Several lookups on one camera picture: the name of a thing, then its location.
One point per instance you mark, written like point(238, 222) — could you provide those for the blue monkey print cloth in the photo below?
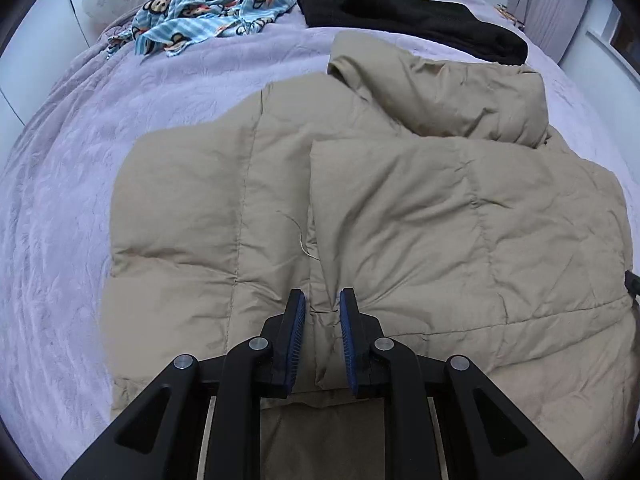
point(173, 25)

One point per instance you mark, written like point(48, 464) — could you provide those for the black folded garment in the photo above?
point(448, 23)

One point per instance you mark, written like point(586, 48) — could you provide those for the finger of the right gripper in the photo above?
point(632, 284)

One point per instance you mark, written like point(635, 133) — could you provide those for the lavender bed blanket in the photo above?
point(56, 198)

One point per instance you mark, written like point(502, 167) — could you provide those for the beige puffer jacket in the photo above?
point(437, 191)

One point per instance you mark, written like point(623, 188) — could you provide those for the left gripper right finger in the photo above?
point(442, 419)

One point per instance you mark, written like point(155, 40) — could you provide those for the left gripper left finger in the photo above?
point(201, 419)

